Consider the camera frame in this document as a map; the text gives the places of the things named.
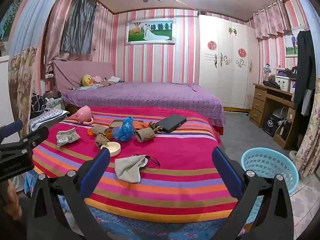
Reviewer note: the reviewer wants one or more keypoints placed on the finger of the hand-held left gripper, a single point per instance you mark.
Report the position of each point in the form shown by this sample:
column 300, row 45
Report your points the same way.
column 11, row 129
column 35, row 137

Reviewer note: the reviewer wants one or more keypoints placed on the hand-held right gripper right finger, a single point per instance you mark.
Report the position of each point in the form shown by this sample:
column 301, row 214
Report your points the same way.
column 226, row 172

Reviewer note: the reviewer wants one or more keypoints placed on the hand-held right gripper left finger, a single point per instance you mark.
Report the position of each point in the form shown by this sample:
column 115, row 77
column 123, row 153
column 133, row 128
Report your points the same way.
column 96, row 170

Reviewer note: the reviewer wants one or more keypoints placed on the white round lid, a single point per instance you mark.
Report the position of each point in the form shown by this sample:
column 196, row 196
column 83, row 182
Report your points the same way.
column 112, row 150

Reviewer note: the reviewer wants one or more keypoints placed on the brown paper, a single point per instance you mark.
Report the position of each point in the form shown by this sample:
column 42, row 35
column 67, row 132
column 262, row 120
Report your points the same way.
column 101, row 140
column 154, row 127

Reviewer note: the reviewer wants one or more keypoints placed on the grey snack packet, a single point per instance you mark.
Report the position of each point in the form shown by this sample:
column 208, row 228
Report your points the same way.
column 67, row 137

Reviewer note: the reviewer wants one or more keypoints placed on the grey cloth pouch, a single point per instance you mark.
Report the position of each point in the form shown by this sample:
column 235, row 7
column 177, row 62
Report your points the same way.
column 130, row 168

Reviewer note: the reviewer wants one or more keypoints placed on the orange bottle cap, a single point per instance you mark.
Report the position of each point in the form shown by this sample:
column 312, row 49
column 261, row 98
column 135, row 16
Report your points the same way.
column 91, row 131

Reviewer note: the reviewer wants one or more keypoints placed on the cardboard tube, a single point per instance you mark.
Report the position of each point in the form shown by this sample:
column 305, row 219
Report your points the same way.
column 98, row 130
column 145, row 135

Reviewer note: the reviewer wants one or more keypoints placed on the light blue laundry basket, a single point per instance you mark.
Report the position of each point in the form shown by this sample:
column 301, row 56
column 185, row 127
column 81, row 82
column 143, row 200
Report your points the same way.
column 270, row 165

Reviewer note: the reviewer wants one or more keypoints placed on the blue plastic bag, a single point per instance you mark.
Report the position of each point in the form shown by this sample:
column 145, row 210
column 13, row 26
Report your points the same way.
column 123, row 130

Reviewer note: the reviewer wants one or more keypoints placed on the orange wrapper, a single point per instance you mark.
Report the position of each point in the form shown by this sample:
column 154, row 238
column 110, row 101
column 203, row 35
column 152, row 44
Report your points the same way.
column 139, row 125

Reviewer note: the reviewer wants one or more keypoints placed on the person's left hand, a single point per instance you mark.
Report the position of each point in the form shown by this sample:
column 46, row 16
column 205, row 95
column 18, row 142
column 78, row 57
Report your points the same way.
column 13, row 200

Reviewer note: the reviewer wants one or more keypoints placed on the dotted white cloth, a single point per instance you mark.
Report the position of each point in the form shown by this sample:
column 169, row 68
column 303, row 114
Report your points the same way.
column 47, row 116

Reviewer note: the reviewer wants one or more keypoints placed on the black white patterned bag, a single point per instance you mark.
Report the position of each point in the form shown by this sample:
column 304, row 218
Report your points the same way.
column 38, row 103

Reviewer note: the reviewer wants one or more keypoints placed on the mixed clothes pile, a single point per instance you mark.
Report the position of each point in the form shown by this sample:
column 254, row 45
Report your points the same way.
column 53, row 100

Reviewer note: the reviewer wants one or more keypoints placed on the pink mug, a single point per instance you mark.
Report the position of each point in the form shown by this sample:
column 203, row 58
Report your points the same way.
column 83, row 115

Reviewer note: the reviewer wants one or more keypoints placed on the white power strip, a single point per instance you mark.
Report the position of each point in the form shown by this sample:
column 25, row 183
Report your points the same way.
column 48, row 75

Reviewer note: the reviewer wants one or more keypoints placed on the black paper bag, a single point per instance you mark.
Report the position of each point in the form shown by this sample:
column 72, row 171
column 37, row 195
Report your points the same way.
column 271, row 125

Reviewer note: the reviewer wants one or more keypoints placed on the cardboard box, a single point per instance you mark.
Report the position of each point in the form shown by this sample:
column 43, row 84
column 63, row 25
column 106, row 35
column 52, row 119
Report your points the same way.
column 283, row 135

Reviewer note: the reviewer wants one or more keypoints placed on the light blue pillow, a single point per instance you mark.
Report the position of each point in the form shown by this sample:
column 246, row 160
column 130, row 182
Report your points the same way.
column 85, row 87

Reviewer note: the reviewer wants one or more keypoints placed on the blue floral bedsheet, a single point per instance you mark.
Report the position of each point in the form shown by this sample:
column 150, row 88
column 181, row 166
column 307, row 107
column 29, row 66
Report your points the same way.
column 140, row 228

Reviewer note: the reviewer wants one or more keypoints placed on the pink covered headboard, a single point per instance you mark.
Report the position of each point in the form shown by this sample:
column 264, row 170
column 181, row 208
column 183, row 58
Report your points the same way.
column 72, row 73

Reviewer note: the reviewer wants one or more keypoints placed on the black zip wallet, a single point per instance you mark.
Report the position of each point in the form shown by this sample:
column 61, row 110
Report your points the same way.
column 171, row 123

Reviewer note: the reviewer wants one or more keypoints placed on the brown floral printed curtain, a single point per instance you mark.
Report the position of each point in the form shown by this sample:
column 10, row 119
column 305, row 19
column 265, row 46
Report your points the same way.
column 27, row 55

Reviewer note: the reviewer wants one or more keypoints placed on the yellow duck plush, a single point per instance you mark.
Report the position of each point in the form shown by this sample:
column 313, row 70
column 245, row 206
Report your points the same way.
column 87, row 80

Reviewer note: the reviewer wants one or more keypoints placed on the wooden desk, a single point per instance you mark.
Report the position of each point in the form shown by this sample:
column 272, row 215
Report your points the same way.
column 260, row 100

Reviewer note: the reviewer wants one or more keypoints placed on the white fan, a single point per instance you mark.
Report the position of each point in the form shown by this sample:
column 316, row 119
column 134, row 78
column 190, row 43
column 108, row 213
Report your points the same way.
column 280, row 112

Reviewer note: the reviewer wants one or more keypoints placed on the pink cloth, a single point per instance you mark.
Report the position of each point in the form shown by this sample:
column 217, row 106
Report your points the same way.
column 98, row 78

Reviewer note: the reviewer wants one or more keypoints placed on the purple dotted bedspread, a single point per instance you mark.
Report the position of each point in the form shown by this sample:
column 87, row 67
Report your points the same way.
column 150, row 97

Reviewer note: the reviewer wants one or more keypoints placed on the white wardrobe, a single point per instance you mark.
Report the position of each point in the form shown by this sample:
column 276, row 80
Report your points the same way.
column 227, row 80

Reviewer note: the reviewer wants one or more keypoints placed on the dark clothes pile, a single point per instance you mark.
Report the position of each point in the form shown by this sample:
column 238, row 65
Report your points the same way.
column 271, row 84

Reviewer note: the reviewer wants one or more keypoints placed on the white storage box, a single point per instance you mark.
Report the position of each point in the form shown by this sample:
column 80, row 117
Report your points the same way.
column 282, row 83

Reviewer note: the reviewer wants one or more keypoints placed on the pink window curtain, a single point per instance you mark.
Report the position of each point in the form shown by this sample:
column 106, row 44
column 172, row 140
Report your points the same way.
column 53, row 30

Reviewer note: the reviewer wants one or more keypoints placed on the desk lamp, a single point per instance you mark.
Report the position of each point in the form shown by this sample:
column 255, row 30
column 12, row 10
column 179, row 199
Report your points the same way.
column 266, row 70

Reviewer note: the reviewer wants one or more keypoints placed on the purple cloth item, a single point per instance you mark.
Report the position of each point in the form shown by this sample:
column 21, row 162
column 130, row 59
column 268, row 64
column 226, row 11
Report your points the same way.
column 283, row 73

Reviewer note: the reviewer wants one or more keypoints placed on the red paper-cut decoration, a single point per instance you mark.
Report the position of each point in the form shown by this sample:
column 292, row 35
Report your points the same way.
column 242, row 52
column 211, row 45

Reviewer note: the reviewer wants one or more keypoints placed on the grey window curtain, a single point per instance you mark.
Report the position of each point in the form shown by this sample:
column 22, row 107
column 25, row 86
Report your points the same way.
column 78, row 22

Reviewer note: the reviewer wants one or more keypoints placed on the black hanging garment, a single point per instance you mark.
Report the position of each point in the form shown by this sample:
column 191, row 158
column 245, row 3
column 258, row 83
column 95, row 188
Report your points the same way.
column 303, row 67

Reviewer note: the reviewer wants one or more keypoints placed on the small framed photo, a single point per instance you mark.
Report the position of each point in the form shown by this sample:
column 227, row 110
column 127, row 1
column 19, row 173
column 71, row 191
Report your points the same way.
column 291, row 42

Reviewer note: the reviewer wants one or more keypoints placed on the framed wedding photo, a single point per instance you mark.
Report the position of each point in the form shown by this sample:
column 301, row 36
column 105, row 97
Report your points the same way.
column 150, row 31

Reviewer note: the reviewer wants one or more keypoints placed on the pink floral valance curtain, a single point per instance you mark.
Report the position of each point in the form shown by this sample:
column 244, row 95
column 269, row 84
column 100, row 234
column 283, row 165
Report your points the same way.
column 271, row 20

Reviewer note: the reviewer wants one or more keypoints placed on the green wall poster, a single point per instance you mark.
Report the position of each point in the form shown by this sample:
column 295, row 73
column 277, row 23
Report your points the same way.
column 10, row 17

